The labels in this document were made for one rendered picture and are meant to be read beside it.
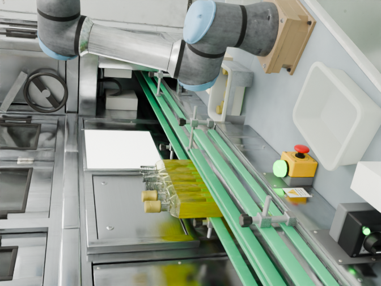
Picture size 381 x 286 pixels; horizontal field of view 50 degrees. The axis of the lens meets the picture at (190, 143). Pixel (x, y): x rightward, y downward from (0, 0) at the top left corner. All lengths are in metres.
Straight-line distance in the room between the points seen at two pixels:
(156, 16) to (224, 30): 3.89
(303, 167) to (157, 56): 0.51
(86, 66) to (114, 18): 2.78
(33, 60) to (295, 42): 1.41
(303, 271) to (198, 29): 0.64
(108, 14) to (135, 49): 3.73
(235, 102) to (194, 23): 0.47
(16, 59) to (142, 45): 1.11
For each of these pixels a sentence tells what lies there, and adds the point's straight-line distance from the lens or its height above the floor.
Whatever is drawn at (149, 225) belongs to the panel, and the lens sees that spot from 1.35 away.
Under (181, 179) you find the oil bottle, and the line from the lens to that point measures 1.30.
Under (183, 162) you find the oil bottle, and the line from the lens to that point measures 1.42.
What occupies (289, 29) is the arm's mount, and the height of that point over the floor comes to 0.82.
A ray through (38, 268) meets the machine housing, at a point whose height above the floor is 1.45.
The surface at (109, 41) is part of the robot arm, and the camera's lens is 1.22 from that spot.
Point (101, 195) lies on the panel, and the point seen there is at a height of 1.26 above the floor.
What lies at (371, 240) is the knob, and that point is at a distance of 0.88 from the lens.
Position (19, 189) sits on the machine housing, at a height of 1.54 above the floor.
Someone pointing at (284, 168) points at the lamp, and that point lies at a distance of 1.09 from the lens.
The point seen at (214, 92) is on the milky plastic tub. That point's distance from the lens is 1.64.
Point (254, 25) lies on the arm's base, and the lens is 1.16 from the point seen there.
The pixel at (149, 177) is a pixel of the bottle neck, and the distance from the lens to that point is 1.34.
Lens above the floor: 1.37
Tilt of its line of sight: 16 degrees down
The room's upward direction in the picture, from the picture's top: 89 degrees counter-clockwise
